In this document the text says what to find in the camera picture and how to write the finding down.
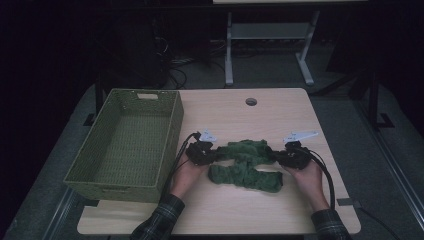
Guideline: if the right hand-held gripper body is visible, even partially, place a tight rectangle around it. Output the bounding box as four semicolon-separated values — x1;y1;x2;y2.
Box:
279;130;320;170

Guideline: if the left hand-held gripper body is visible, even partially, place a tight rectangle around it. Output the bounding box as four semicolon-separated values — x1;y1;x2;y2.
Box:
185;129;218;167

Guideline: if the green fuzzy garment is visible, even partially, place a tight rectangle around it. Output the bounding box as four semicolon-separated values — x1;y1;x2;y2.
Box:
207;138;285;194

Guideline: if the green woven basket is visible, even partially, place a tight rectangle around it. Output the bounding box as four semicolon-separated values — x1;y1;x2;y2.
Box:
63;87;185;204

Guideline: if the person's left hand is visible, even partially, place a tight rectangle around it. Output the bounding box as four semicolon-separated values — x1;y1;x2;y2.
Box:
170;161;209;201

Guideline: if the person's right hand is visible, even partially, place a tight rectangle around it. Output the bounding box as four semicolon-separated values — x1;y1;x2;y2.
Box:
284;159;331;212

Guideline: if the grey tape strip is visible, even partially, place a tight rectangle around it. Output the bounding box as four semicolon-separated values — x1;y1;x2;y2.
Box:
336;197;363;208

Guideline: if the grey metal stand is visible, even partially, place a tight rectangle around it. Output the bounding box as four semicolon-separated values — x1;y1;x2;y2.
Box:
224;9;321;88

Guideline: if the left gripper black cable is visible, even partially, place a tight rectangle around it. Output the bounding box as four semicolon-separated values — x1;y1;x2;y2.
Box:
159;131;203;202

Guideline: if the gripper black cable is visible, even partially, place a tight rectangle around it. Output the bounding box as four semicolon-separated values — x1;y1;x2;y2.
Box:
159;131;203;202
299;147;336;211

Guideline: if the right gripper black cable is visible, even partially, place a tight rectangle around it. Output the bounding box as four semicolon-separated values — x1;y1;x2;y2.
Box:
299;147;336;211

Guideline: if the tangle of floor cables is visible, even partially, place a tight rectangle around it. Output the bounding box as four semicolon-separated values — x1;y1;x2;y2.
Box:
152;35;228;90

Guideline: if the black frame post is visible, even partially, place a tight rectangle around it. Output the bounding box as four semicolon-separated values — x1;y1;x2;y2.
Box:
83;71;105;128
349;66;396;131

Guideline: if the black floor cable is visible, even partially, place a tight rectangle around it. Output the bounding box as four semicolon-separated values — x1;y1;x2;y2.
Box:
357;207;403;240

